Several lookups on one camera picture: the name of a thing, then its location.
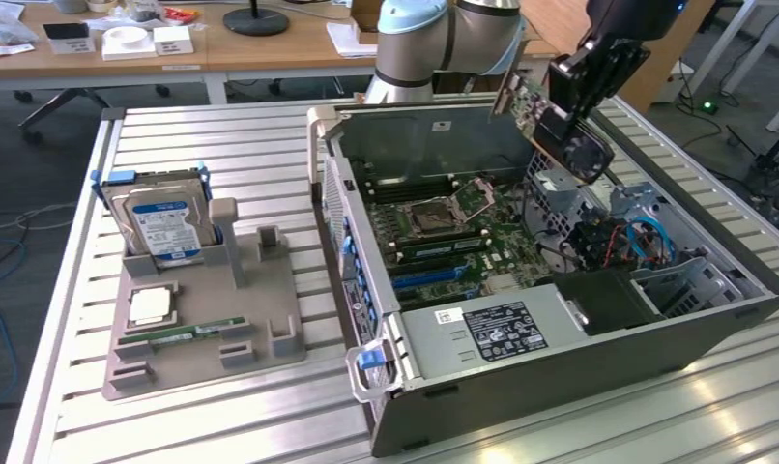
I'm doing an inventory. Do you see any metal disk bay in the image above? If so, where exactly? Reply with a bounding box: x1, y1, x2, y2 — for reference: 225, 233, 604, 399
630, 255, 768, 320

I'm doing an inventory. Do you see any black topped white box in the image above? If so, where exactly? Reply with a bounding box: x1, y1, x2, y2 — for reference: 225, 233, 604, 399
42, 22, 97, 55

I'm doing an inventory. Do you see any brown cardboard box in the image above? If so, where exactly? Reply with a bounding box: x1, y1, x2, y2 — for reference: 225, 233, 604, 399
349, 0, 382, 33

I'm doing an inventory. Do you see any blue disk wire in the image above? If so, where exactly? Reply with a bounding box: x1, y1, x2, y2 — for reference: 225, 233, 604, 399
624, 219, 678, 272

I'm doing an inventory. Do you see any installed dark RAM stick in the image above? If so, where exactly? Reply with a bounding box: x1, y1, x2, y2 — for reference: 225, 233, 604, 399
396, 235, 488, 261

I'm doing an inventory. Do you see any black graphics card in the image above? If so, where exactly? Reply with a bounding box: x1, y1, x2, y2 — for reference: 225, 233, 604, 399
489, 70, 617, 187

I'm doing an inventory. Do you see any metal drive cage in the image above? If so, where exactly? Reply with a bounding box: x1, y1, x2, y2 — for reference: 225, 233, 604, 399
524, 144, 654, 228

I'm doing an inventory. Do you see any white desk leg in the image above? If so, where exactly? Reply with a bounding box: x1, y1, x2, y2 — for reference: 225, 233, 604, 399
681, 0, 768, 96

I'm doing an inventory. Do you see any grey parts rack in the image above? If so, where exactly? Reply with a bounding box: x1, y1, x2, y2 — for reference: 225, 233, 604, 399
101, 195, 310, 402

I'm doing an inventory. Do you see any black power connector bundle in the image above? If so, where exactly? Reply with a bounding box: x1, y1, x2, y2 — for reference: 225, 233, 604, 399
565, 220, 616, 271

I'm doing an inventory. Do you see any silver chipset heatsink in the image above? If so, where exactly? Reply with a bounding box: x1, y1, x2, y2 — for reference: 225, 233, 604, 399
485, 275, 525, 294

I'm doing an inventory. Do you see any metal socket cover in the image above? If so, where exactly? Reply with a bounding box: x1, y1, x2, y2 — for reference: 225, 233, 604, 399
450, 175, 498, 224

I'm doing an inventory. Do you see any black plastic fan shroud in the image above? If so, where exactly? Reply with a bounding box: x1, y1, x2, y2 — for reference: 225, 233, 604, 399
552, 268, 666, 337

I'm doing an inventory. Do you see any white cardboard box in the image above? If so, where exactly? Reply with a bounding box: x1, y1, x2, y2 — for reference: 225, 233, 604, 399
150, 24, 194, 57

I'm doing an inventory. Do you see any hard disk blue caddy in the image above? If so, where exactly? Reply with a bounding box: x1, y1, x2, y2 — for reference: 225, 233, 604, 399
89, 163, 226, 270

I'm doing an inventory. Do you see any white paper stack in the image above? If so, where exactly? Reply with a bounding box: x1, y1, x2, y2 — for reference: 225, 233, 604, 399
325, 21, 378, 59

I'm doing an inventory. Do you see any light wooden desk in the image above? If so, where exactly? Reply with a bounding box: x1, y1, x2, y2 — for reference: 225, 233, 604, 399
0, 0, 209, 93
205, 0, 562, 105

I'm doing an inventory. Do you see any CPU socket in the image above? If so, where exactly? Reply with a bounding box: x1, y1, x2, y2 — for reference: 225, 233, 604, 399
405, 196, 460, 239

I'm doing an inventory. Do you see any blue floor cable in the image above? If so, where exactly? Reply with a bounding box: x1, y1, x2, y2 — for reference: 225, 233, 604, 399
0, 231, 28, 417

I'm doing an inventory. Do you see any green motherboard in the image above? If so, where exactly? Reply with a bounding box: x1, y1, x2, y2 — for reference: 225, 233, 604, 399
353, 161, 562, 313

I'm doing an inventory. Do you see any wooden cabinet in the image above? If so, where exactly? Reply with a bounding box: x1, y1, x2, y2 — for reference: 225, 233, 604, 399
524, 0, 717, 112

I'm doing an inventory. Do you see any silver CPU chip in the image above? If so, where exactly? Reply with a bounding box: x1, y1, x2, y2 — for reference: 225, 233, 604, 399
128, 288, 174, 326

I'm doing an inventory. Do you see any long blue expansion slot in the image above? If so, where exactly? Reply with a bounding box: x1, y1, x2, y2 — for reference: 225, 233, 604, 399
386, 267, 472, 291

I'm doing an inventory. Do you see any open grey PC case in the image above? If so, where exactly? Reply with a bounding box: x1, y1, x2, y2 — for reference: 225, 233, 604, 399
305, 89, 779, 459

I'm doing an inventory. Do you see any green RAM stick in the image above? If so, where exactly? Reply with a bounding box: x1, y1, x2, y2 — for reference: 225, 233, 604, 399
117, 316, 246, 345

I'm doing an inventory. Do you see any black chair base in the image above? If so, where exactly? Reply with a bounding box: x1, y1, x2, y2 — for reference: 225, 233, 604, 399
14, 84, 172, 144

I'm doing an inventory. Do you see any grey power supply unit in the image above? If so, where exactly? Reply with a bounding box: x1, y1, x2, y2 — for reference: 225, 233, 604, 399
381, 282, 588, 381

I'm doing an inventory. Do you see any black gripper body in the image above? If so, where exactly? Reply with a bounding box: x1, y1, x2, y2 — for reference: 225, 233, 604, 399
585, 0, 686, 43

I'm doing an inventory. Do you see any clear plastic bag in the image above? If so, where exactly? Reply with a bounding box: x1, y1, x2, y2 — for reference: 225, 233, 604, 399
0, 0, 40, 44

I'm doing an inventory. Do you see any black round lamp base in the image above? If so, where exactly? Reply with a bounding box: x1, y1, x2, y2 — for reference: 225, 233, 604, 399
220, 0, 292, 37

